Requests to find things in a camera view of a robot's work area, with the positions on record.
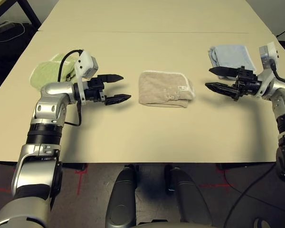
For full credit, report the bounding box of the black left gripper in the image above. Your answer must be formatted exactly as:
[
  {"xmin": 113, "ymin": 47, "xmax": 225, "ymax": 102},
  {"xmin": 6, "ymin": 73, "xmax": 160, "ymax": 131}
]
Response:
[{"xmin": 82, "ymin": 74, "xmax": 132, "ymax": 106}]

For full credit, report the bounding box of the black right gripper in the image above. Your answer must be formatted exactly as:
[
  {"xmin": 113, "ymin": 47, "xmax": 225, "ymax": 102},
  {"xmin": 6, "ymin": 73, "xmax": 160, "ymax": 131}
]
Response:
[{"xmin": 204, "ymin": 66, "xmax": 262, "ymax": 102}]

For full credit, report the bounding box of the beige towel with white trim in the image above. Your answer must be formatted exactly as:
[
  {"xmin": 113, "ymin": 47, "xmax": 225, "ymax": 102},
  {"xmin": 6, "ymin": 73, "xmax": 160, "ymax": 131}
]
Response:
[{"xmin": 138, "ymin": 70, "xmax": 197, "ymax": 109}]

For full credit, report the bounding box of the folded light blue towel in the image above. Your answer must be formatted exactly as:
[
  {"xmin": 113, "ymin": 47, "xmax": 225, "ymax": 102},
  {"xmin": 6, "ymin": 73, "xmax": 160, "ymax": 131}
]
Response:
[{"xmin": 208, "ymin": 44, "xmax": 257, "ymax": 80}]

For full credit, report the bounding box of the folded green towel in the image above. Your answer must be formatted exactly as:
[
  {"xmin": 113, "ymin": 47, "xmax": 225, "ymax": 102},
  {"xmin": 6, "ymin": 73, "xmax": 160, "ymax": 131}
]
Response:
[{"xmin": 29, "ymin": 53, "xmax": 83, "ymax": 92}]

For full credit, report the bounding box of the red floor tape cross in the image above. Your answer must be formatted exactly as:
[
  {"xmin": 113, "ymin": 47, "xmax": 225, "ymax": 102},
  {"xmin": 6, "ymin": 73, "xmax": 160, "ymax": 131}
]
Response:
[{"xmin": 199, "ymin": 166, "xmax": 235, "ymax": 190}]

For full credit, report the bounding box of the grey left robot leg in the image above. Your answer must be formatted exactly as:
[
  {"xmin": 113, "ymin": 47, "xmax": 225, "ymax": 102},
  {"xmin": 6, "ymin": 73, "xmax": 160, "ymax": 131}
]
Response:
[{"xmin": 104, "ymin": 164, "xmax": 140, "ymax": 228}]

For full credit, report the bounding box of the grey robot leg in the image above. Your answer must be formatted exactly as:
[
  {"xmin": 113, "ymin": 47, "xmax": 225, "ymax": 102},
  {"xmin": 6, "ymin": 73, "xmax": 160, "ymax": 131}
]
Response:
[
  {"xmin": 165, "ymin": 164, "xmax": 213, "ymax": 225},
  {"xmin": 104, "ymin": 164, "xmax": 140, "ymax": 228}
]

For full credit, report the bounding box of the grey right robot leg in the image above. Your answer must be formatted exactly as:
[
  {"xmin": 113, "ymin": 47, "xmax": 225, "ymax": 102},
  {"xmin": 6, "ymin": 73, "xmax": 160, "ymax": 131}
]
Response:
[{"xmin": 165, "ymin": 164, "xmax": 213, "ymax": 225}]

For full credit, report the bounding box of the grey power strip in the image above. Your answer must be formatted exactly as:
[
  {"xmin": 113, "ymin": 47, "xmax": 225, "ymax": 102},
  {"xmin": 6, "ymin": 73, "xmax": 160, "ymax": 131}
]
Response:
[{"xmin": 0, "ymin": 21, "xmax": 14, "ymax": 33}]

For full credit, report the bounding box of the beige robot waist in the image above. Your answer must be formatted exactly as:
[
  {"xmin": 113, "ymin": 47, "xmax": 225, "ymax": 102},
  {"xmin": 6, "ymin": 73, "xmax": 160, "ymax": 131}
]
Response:
[{"xmin": 105, "ymin": 220, "xmax": 217, "ymax": 228}]

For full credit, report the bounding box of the grey sneaker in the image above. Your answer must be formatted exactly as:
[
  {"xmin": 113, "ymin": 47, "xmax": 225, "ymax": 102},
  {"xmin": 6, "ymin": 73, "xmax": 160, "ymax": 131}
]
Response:
[{"xmin": 253, "ymin": 217, "xmax": 271, "ymax": 228}]

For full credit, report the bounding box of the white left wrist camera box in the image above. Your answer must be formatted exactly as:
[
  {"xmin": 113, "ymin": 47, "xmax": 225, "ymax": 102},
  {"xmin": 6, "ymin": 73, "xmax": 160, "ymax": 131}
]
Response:
[{"xmin": 74, "ymin": 49, "xmax": 99, "ymax": 105}]

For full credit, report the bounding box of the thin white floor cable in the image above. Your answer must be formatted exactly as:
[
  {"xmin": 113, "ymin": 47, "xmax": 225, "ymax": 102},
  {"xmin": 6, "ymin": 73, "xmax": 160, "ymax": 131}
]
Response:
[{"xmin": 0, "ymin": 22, "xmax": 26, "ymax": 43}]

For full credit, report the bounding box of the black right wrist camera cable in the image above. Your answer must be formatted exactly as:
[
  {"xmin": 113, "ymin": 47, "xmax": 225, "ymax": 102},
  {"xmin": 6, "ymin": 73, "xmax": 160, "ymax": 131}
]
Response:
[{"xmin": 224, "ymin": 60, "xmax": 285, "ymax": 228}]

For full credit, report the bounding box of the black table frame leg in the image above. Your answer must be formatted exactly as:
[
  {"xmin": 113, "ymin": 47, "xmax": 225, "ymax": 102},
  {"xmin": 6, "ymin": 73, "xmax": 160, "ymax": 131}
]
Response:
[{"xmin": 0, "ymin": 0, "xmax": 42, "ymax": 31}]

